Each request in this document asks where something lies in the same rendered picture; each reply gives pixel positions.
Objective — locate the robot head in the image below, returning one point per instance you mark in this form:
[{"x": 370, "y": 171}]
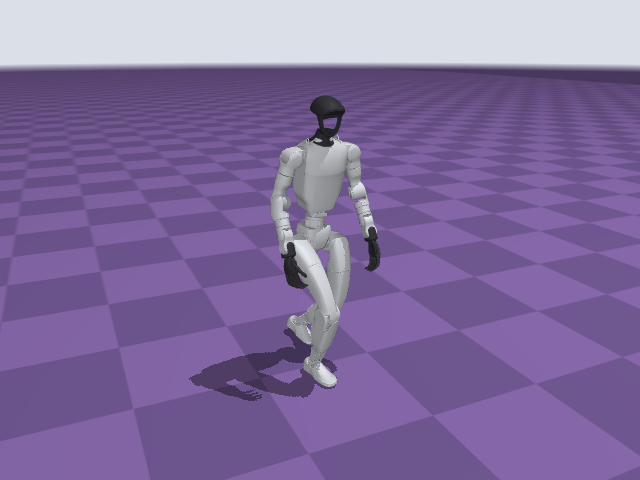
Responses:
[{"x": 325, "y": 107}]

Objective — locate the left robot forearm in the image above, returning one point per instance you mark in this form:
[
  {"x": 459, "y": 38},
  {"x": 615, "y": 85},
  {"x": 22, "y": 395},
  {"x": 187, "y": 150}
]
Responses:
[{"x": 364, "y": 215}]

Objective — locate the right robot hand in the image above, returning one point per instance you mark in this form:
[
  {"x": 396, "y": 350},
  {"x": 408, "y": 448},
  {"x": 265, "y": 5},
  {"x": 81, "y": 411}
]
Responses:
[{"x": 291, "y": 269}]

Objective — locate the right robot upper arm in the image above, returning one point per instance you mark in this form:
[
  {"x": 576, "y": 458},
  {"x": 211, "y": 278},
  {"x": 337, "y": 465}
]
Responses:
[{"x": 290, "y": 159}]

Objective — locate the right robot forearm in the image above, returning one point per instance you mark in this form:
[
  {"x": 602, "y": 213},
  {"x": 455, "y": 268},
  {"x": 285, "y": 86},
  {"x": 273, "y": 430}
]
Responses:
[{"x": 281, "y": 219}]

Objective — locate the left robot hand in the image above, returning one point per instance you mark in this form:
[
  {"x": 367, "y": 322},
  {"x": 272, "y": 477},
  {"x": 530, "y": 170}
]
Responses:
[{"x": 373, "y": 249}]

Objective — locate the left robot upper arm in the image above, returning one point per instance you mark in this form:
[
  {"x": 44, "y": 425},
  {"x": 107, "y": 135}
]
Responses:
[{"x": 353, "y": 171}]

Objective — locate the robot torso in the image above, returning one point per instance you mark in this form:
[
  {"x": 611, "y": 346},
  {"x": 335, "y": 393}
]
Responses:
[{"x": 317, "y": 186}]

